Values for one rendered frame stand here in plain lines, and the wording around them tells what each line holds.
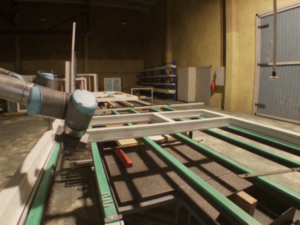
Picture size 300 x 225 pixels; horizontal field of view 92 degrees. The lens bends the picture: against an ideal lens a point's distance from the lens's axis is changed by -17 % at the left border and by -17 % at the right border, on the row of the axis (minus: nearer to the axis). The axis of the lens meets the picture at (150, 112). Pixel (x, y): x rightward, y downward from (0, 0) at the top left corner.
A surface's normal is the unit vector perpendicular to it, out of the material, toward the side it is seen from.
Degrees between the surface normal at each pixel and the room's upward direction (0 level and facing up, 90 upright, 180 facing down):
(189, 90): 90
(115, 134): 90
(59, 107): 92
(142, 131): 90
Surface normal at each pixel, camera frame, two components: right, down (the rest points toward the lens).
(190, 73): 0.37, 0.17
